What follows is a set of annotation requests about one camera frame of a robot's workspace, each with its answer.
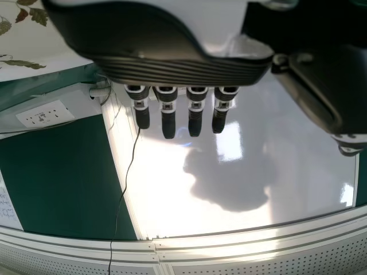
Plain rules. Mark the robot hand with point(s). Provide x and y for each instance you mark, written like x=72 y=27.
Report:
x=149 y=34

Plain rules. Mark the plate with brown leaf pattern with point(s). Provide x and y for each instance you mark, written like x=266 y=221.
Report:
x=28 y=43

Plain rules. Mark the white corrugated conduit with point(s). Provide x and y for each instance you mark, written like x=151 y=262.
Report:
x=99 y=92

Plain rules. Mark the white double socket strip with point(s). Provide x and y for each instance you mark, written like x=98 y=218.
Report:
x=54 y=113

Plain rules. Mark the whiteboard with handwriting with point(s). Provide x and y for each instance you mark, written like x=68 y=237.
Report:
x=8 y=206

